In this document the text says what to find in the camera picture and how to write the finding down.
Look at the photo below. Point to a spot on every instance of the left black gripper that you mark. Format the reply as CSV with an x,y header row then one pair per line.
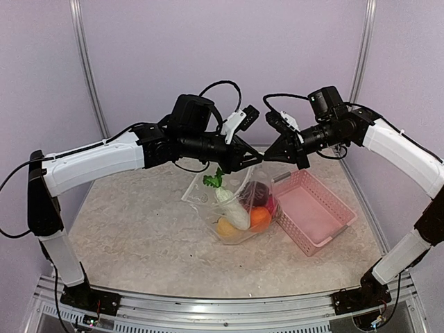
x,y
233,161

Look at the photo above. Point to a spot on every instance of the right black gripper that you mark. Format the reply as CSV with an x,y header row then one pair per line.
x,y
284,142

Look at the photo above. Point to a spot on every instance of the dark purple fruit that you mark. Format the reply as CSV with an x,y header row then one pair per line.
x,y
255,194

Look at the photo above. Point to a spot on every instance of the clear dotted zip bag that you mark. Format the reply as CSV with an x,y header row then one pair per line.
x,y
202,198

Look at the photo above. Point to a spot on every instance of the orange fruit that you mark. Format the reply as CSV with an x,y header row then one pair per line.
x,y
260,219

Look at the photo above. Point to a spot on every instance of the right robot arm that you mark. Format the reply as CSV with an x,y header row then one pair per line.
x,y
345,123

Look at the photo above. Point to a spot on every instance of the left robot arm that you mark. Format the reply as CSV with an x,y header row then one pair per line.
x,y
194,129

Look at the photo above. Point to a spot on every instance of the pink perforated plastic basket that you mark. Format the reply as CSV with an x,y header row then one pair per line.
x,y
312,215

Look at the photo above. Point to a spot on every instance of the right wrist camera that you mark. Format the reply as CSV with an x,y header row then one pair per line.
x,y
282,122

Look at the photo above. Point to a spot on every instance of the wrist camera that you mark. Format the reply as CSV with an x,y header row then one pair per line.
x,y
282,122
239,120

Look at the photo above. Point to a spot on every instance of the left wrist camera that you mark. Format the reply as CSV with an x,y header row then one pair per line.
x,y
239,120

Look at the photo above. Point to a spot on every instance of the right aluminium frame post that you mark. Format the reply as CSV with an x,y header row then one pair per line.
x,y
364,50

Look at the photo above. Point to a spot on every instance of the aluminium frame post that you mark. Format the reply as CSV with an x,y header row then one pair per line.
x,y
364,50
81,40

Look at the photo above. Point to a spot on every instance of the front aluminium rail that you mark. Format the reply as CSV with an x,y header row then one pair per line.
x,y
144,312

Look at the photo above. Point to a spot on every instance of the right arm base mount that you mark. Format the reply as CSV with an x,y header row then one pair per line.
x,y
370,293

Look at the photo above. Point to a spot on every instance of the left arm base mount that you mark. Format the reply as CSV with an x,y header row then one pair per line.
x,y
83,296

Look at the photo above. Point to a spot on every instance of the left aluminium frame post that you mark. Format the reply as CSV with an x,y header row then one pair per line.
x,y
81,40

